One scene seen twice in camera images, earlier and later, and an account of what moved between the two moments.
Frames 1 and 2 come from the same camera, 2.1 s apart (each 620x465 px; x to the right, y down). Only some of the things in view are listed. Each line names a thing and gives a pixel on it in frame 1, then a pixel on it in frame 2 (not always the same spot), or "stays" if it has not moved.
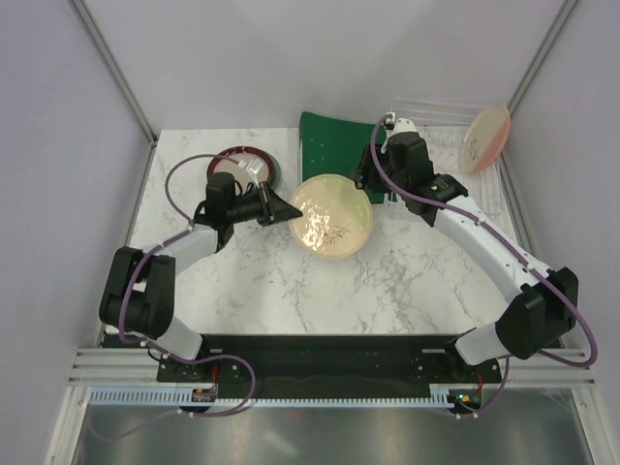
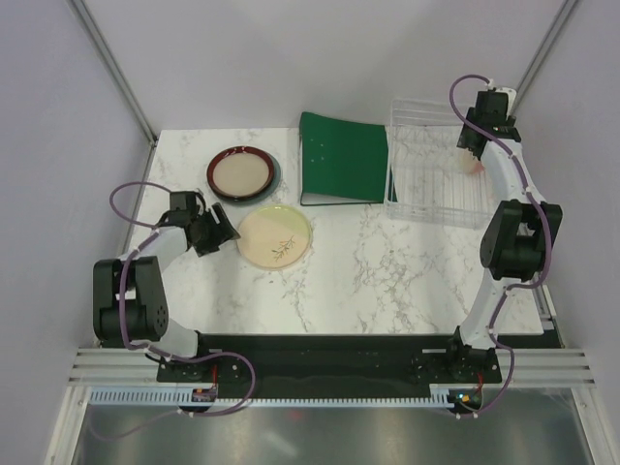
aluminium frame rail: (138, 367) stays
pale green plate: (336, 217) → (275, 236)
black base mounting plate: (329, 358) stays
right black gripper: (367, 161) → (469, 123)
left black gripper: (279, 209) → (222, 232)
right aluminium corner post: (560, 21) stays
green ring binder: (333, 146) stays
